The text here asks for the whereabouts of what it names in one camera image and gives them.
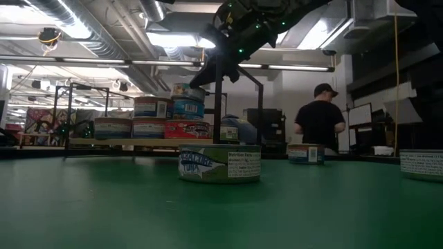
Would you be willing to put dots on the small white box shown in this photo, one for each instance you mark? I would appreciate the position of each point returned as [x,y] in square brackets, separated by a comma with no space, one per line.
[382,150]

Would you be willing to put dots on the white board panel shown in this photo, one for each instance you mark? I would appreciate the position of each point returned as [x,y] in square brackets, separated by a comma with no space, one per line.
[360,115]

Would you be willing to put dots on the green tuna can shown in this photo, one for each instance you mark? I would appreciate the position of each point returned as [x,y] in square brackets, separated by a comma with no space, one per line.
[422,164]
[207,173]
[230,133]

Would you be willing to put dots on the colourful patterned cloth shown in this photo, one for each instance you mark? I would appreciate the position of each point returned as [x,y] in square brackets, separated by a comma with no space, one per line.
[41,115]

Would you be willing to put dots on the white angled board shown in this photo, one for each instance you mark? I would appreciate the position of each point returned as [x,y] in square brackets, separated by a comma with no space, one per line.
[401,112]

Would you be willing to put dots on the blue can red stripe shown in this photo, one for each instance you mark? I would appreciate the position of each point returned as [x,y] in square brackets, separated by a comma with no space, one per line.
[149,108]
[149,129]
[112,128]
[304,155]

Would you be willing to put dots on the grey rectangular air duct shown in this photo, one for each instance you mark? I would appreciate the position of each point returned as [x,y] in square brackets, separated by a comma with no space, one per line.
[180,24]

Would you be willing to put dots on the black ceiling-mounted device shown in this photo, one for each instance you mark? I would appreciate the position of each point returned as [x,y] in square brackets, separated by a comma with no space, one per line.
[49,36]

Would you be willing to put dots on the red albacore tuna can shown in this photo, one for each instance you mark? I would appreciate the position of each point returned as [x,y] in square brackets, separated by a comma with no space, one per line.
[187,130]

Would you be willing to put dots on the fluorescent light strip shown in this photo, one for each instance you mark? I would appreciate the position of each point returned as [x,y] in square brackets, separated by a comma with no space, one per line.
[297,68]

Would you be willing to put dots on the silver spiral ventilation duct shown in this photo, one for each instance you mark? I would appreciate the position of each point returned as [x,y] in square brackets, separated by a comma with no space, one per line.
[86,32]

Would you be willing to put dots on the black background rack frame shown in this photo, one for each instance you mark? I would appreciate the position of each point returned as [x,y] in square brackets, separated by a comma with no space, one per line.
[71,103]

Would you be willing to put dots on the person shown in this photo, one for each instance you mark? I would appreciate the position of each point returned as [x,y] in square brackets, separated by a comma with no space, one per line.
[247,129]
[318,121]

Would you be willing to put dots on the black cabinet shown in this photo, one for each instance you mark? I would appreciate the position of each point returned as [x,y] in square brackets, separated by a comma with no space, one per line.
[273,124]

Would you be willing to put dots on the white hanging cloth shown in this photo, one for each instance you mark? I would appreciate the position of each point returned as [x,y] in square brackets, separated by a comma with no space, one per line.
[119,113]

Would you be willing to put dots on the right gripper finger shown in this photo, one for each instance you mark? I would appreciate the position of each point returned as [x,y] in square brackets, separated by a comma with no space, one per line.
[206,72]
[232,71]

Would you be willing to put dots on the green table mat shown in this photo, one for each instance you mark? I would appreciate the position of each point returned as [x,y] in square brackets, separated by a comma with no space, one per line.
[138,214]

